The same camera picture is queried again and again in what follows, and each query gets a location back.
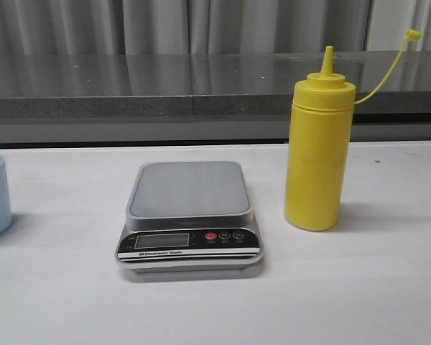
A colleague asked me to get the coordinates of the yellow squeeze bottle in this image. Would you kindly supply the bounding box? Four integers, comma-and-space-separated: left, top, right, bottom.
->
283, 28, 423, 231

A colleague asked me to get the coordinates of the silver electronic kitchen scale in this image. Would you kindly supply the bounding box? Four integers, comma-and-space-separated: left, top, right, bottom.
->
115, 161, 264, 274

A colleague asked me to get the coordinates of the grey stone counter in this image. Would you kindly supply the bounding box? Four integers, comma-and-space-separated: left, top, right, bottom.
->
0, 51, 431, 147

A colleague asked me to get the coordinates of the grey curtain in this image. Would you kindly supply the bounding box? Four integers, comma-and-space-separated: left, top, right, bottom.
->
0, 1, 431, 55

